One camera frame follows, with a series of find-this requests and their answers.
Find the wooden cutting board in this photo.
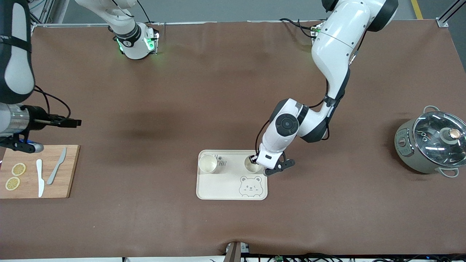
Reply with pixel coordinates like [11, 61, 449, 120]
[0, 145, 80, 199]

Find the black left arm base cable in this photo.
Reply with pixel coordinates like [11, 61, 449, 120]
[279, 17, 321, 37]

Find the white plastic cup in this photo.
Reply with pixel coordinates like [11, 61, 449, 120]
[243, 155, 263, 174]
[198, 154, 218, 174]

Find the cream tray with bear print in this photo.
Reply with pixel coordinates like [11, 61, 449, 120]
[196, 150, 268, 201]

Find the grey plastic knife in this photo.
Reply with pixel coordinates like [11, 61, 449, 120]
[47, 147, 67, 185]

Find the black arm base cable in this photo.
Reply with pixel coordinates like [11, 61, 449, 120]
[279, 17, 321, 37]
[137, 0, 161, 27]

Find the aluminium frame profile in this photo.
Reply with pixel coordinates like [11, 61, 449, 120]
[28, 0, 55, 34]
[436, 0, 466, 28]

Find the glass pot lid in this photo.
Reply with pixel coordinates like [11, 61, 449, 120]
[412, 111, 466, 168]

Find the white plastic knife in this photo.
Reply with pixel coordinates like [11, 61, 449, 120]
[36, 159, 45, 198]

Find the black right arm base cable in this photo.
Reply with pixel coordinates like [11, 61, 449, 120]
[137, 0, 161, 27]

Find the green electric cooking pot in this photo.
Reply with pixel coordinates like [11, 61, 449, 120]
[394, 106, 466, 178]

